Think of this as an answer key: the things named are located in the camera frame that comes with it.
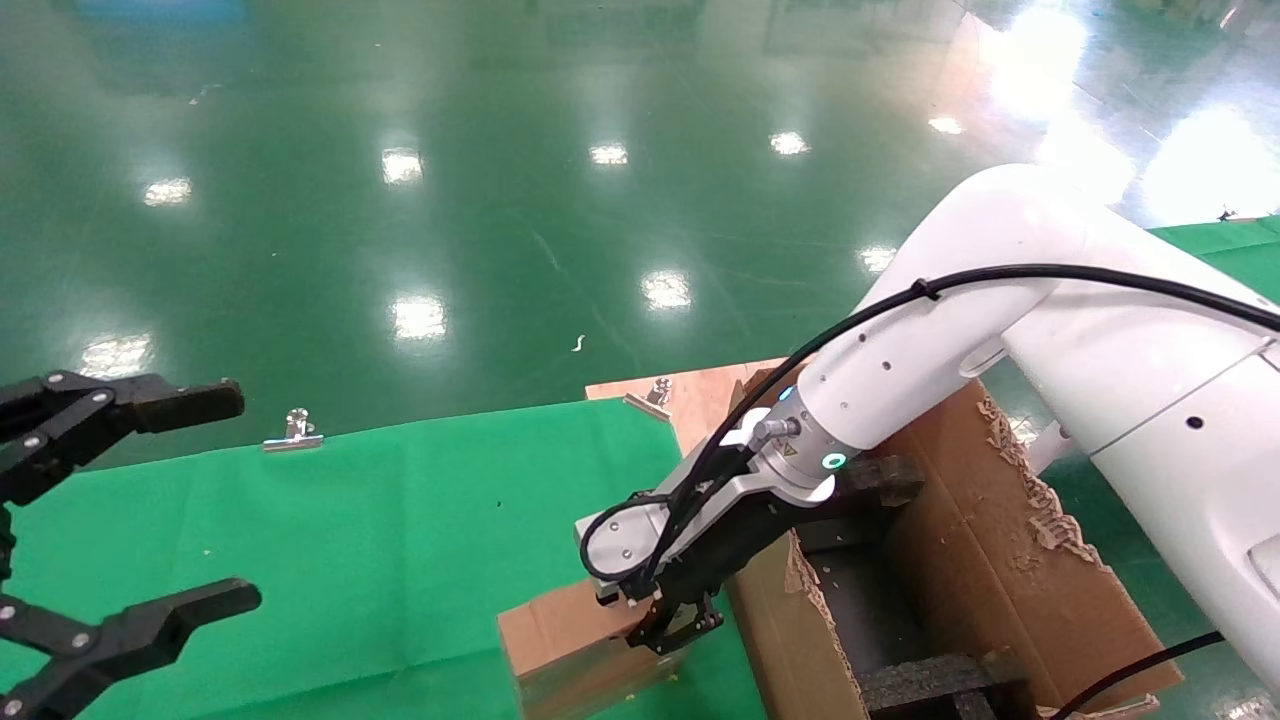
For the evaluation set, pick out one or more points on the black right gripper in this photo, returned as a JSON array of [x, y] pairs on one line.
[[730, 540]]

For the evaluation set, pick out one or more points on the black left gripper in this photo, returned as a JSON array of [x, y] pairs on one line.
[[4, 545]]

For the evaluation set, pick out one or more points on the small cardboard box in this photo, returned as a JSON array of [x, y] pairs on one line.
[[560, 640]]

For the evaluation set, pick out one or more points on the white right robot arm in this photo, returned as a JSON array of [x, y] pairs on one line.
[[1000, 280]]

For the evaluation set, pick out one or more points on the large open cardboard carton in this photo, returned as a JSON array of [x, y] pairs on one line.
[[1000, 580]]

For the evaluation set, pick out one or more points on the green table cloth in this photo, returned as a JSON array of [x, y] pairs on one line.
[[400, 540], [1240, 255]]

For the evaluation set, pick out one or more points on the black foam packing insert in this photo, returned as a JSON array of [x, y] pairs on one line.
[[890, 478], [930, 682]]

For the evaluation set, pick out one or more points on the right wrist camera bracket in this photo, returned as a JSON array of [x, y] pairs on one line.
[[640, 525]]

